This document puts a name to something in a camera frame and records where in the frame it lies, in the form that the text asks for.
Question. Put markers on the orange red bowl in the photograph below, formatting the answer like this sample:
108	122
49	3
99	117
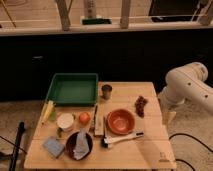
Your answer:
121	121

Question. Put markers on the white round container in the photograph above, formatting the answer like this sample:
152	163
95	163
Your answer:
65	121

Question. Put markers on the white handled black brush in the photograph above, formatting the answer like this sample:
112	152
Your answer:
106	142

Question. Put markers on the dark brown plate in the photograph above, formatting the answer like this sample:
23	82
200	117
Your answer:
71	143

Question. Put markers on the black pole stand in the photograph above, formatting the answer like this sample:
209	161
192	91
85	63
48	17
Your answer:
21	130

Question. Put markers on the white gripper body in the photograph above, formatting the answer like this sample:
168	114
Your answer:
168	116

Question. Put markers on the green plastic tray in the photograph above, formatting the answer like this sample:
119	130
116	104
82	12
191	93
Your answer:
73	89

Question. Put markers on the small dark metal cup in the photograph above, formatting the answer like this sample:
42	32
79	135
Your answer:
106	91

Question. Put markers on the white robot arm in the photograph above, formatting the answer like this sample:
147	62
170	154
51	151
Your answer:
185	82

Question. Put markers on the green object on shelf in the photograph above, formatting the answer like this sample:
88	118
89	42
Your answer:
96	21

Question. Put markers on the orange tomato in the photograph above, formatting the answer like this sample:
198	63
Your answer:
84	118

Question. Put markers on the dark red grape bunch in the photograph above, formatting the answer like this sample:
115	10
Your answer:
139	105

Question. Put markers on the blue sponge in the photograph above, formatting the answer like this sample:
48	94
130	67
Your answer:
53	146

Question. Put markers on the wooden block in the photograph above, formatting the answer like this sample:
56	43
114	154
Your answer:
99	125

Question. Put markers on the crumpled white cloth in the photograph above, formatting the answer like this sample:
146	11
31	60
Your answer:
81	147

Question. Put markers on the yellow corn cob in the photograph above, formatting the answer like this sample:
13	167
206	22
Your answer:
48	111

